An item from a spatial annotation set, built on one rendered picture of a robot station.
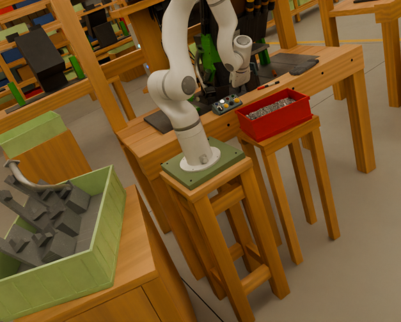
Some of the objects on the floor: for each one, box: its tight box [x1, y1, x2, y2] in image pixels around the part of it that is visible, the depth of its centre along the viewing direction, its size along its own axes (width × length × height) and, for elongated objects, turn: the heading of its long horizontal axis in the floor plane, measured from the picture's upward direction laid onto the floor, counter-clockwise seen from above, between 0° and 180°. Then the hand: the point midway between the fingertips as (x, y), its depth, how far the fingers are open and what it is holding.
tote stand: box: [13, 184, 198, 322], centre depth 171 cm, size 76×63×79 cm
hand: (238, 88), depth 192 cm, fingers closed
